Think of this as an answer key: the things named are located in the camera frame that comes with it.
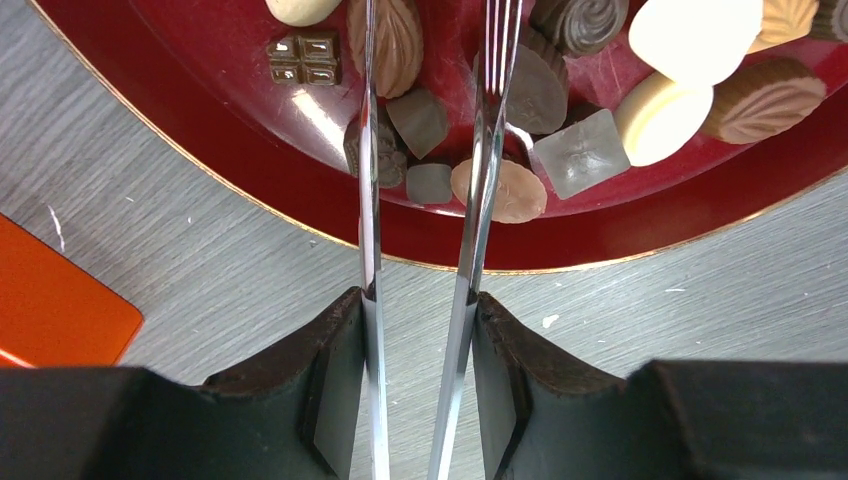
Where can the silver metal tongs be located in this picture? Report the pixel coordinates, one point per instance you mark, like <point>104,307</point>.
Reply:
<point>499,39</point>

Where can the brown leaf chocolate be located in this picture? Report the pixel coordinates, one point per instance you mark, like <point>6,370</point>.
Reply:
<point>762,100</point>

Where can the white round chocolate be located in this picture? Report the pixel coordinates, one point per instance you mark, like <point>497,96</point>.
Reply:
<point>659,116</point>

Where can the white oval chocolate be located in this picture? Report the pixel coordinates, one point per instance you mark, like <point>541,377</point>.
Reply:
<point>301,13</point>

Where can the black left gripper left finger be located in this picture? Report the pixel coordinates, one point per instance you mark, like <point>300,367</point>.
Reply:
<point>288,412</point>

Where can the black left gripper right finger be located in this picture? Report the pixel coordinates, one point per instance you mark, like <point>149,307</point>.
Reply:
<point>546,414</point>

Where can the round red lacquer tray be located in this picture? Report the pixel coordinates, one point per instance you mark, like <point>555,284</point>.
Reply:
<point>196,73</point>

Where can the orange chocolate box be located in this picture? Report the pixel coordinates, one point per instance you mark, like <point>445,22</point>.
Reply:
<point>55,314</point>

